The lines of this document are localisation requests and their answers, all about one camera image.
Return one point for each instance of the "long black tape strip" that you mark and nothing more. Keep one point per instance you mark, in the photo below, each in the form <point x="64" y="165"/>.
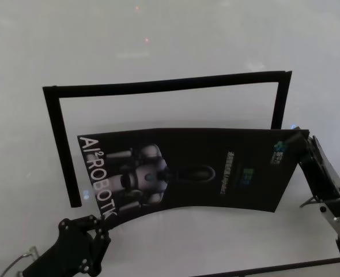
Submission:
<point x="170" y="84"/>

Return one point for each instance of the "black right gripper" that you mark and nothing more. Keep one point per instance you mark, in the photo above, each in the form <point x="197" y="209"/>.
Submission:
<point x="317" y="170"/>

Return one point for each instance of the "black robot poster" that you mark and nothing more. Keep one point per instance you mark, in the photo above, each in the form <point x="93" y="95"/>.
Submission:
<point x="201" y="173"/>

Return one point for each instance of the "short black tape strip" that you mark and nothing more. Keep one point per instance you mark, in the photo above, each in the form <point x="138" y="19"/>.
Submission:
<point x="280" y="109"/>
<point x="64" y="150"/>

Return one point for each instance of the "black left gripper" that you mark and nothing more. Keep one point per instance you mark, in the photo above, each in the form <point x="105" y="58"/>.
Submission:
<point x="72" y="251"/>

